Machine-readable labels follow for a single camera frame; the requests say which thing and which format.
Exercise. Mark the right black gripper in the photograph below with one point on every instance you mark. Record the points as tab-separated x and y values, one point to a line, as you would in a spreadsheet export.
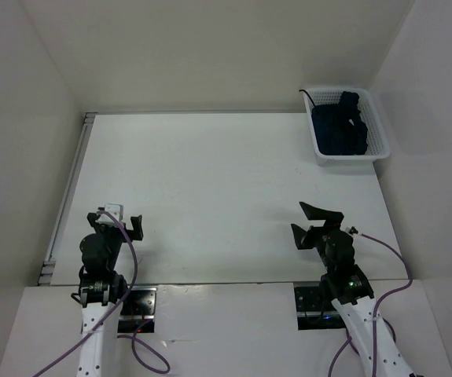
332	218

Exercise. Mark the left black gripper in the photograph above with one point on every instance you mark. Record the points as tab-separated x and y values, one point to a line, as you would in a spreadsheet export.
101	228

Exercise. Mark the navy blue shorts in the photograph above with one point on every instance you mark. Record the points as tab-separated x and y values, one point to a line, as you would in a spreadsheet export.
339	128

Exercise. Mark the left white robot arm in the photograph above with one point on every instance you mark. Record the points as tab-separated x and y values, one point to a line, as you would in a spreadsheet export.
102	290

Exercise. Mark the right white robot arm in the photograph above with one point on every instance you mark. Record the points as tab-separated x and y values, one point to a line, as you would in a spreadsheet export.
346	287

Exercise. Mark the white plastic basket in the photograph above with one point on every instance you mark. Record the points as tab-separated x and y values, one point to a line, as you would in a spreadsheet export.
378	146

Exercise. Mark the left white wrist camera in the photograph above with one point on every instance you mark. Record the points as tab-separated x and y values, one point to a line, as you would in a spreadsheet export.
110	214

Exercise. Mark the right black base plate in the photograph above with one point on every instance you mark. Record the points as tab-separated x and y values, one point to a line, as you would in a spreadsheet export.
312	311

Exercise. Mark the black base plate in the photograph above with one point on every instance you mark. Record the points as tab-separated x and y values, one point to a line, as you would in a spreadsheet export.
312	311
139	308

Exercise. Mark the aluminium table edge rail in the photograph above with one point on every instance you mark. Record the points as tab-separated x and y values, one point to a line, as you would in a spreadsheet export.
48	265

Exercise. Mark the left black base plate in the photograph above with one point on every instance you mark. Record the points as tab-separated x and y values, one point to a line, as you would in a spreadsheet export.
139	308

